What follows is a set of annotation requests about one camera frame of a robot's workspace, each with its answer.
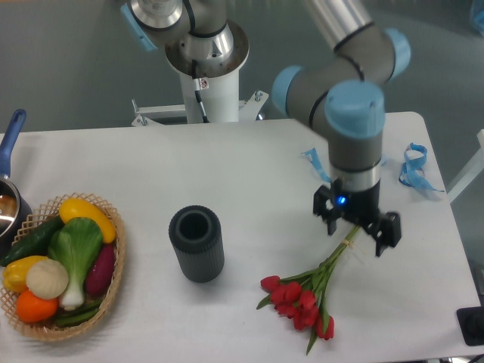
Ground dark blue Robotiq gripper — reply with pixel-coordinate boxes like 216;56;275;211
312;179;402;257

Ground red tulip bouquet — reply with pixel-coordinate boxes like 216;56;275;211
256;226;361;354

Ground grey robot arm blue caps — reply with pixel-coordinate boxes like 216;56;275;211
121;1;411;253

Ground blue ribbon piece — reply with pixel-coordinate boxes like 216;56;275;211
302;147;331;183

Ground black device at edge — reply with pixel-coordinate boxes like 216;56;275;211
456;306;483;346

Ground dark grey ribbed vase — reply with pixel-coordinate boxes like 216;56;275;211
169;205;225;283

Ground purple sweet potato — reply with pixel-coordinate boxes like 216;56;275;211
85;244;116;296

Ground green bok choy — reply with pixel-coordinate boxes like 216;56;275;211
48;217;103;311

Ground green bean pods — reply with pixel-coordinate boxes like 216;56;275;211
54;300;101;328

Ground cream white onion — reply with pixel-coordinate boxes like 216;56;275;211
26;259;69;299

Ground dark green cucumber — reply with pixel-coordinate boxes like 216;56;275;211
1;216;64;267

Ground woven wicker basket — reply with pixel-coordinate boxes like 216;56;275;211
1;193;126;342

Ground orange fruit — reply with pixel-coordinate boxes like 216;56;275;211
16;290;58;323

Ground yellow bell pepper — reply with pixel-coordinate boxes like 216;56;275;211
2;256;48;293

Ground blue ribbon strap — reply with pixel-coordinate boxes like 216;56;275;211
398;142;445;198

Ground white frame bar right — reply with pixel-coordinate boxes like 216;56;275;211
447;129;483;203

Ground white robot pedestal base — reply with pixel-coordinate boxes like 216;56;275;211
132;20;269;126

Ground black cable on pedestal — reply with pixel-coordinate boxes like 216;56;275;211
190;59;210;124

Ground blue handled saucepan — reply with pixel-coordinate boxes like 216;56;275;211
1;109;32;257

